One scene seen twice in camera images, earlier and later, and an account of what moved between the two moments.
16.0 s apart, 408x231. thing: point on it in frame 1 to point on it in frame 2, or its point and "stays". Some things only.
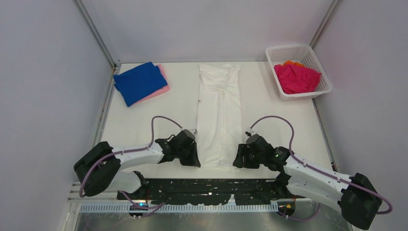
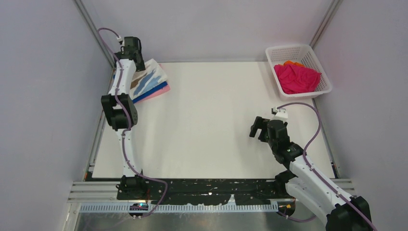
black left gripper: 193,160 to 141,67
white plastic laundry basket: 297,72 stays
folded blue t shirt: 136,83 stays
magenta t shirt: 294,79 stays
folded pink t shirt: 166,88 stays
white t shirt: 220,131 to 153,74
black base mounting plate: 211,191 stays
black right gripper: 243,149 to 260,123
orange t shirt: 290,62 stays
